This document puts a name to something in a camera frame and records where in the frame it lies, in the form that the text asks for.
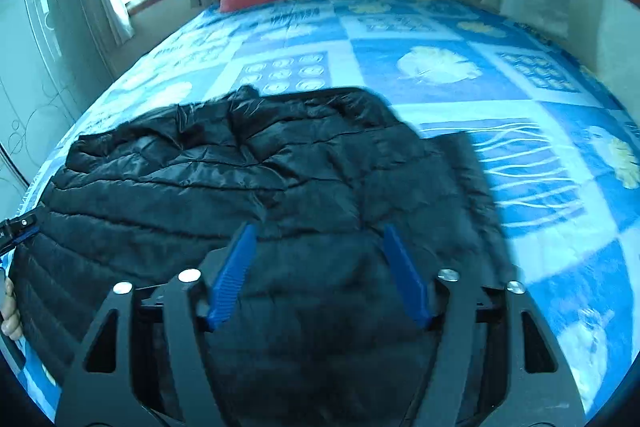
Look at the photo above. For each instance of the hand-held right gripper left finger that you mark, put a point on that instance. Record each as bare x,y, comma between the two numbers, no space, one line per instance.
232,277

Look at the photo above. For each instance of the wardrobe with circle pattern doors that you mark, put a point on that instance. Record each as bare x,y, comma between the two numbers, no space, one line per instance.
45,57

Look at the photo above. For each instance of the black puffer jacket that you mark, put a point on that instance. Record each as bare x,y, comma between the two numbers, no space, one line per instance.
225,177

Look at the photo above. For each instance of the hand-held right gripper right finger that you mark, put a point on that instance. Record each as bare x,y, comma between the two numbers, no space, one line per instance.
405,274

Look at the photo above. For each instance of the blue patterned bed sheet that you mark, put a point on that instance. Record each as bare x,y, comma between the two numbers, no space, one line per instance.
450,72

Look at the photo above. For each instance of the person's left hand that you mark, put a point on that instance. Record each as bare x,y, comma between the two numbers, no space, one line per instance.
10,312

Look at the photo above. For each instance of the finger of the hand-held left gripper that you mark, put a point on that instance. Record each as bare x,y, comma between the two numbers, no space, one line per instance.
17,229

